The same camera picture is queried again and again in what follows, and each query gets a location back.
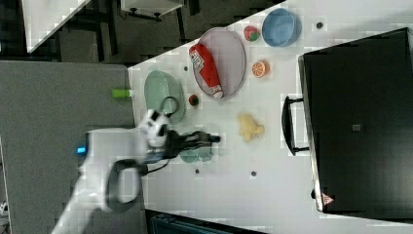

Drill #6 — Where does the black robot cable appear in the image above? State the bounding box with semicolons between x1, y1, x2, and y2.
140;96;180;177

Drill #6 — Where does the red ketchup bottle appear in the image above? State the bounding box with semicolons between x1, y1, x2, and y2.
189;43;224;98

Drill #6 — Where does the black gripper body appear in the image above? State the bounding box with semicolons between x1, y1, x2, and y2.
164;131;194;159

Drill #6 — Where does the green marker cap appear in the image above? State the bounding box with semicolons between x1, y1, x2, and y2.
111;89;133;98

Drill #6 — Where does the red green strawberry toy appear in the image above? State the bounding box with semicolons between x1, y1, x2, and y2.
244;25;260;42

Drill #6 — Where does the grey oval plate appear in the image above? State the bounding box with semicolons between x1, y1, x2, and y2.
193;27;246;100

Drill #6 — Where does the green perforated colander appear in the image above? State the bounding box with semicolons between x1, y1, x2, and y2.
144;70;186;124

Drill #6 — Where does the white side table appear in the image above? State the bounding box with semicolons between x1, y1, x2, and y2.
20;0;92;54

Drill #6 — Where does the teal green mug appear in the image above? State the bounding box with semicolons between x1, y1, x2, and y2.
179;146;212;163

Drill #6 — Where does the small red berry toy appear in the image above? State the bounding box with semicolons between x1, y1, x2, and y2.
188;95;200;106

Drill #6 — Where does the yellow peeled banana toy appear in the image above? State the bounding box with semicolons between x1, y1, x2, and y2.
238;113;265;142

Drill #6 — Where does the orange slice toy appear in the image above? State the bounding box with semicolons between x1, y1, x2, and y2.
252;60;270;78

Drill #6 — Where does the blue bowl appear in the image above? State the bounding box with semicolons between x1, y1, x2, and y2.
262;8;302;47

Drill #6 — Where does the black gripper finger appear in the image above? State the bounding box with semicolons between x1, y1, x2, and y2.
189;131;210;138
193;136;221;147

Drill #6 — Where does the black oven door handle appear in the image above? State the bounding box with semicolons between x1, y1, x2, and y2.
282;97;309;156

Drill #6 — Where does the white cabinet on casters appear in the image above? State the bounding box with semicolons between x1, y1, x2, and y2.
120;0;185;21

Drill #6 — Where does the black toaster oven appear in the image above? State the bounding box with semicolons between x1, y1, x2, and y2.
298;28;413;223

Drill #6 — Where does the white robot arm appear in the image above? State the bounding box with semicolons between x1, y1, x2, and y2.
51;128;221;234

